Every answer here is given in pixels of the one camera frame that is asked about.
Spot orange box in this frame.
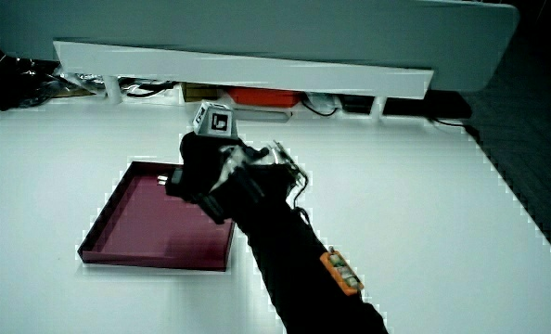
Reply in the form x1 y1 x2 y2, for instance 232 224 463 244
226 86 303 109

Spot black box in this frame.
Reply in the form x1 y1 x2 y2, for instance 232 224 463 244
339 95 376 115

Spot black cable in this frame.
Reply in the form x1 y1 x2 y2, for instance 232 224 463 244
125 81 179 99

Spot white shelf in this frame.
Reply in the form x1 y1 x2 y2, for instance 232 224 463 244
52 40 435 121

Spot white plastic bag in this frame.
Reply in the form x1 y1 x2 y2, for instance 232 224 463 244
301 92 342 118

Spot white back panel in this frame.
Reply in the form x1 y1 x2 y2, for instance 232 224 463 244
0 0 521 93

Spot black plastic bag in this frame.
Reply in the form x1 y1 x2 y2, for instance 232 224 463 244
0 53 64 112

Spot maroon square plate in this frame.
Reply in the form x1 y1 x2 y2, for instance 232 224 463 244
77 161 237 273

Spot orange battery pack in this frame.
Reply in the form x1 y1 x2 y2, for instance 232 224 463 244
319 247 365 297

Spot brown cardboard box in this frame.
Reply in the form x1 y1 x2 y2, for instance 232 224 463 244
181 82 224 103

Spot person's right hand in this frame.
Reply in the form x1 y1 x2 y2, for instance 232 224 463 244
177 100 310 225

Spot black charger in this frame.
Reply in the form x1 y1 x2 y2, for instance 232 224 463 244
157 166 186 199

